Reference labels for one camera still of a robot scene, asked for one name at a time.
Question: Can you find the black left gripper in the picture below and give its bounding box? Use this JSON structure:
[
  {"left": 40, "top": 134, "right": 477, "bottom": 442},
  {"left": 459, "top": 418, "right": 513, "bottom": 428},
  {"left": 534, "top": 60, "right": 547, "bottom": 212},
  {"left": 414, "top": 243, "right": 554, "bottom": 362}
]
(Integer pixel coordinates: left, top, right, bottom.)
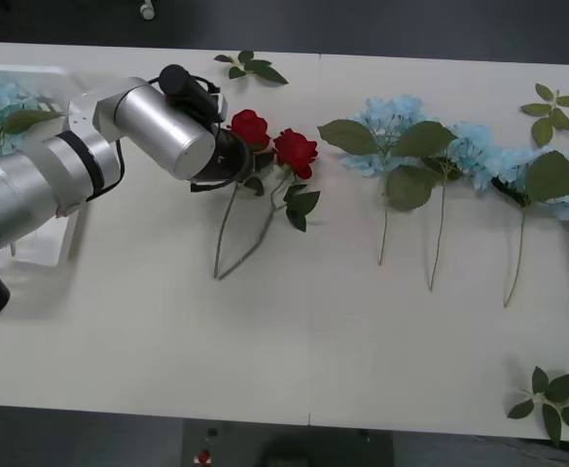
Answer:
[{"left": 200, "top": 126, "right": 255, "bottom": 185}]

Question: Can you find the red rose with green stem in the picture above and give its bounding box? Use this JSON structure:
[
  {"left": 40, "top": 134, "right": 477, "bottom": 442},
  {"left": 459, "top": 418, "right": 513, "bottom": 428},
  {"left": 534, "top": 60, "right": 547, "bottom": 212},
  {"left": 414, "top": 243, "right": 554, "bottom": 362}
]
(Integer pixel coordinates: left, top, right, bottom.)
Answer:
[
  {"left": 218, "top": 127, "right": 322, "bottom": 281},
  {"left": 213, "top": 109, "right": 271, "bottom": 279}
]

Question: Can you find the pale blue flower with stem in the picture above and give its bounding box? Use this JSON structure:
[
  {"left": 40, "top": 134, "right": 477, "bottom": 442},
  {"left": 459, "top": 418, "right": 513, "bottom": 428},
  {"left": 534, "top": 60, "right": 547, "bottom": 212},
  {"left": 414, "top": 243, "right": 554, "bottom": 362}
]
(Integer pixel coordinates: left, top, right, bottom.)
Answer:
[
  {"left": 422, "top": 121, "right": 507, "bottom": 293},
  {"left": 0, "top": 81, "right": 66, "bottom": 258},
  {"left": 490, "top": 145, "right": 569, "bottom": 308},
  {"left": 316, "top": 94, "right": 459, "bottom": 268}
]

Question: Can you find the dark robot base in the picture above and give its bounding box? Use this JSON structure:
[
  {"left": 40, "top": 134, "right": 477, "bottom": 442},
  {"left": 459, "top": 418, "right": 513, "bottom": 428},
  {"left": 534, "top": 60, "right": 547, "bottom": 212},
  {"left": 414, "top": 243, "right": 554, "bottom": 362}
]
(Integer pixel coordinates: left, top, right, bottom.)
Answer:
[{"left": 181, "top": 416, "right": 395, "bottom": 467}]

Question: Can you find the loose green leaf twig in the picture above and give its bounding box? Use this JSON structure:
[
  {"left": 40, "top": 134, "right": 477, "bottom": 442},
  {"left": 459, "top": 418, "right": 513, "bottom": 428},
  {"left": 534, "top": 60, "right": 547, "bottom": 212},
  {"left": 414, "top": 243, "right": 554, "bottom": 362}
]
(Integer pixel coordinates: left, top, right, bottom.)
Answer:
[
  {"left": 520, "top": 83, "right": 569, "bottom": 150},
  {"left": 214, "top": 50, "right": 290, "bottom": 88},
  {"left": 506, "top": 365, "right": 569, "bottom": 448}
]

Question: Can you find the shallow white box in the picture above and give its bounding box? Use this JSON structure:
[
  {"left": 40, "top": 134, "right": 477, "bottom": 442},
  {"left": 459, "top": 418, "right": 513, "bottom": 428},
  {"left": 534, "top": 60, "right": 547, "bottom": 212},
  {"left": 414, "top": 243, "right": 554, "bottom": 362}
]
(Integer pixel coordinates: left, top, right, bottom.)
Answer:
[{"left": 0, "top": 62, "right": 100, "bottom": 268}]

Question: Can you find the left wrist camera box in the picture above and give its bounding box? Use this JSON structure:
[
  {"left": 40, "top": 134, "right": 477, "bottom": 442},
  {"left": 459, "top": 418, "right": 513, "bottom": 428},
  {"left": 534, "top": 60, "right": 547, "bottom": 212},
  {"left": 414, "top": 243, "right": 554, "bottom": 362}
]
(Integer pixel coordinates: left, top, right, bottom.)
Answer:
[{"left": 213, "top": 91, "right": 230, "bottom": 126}]

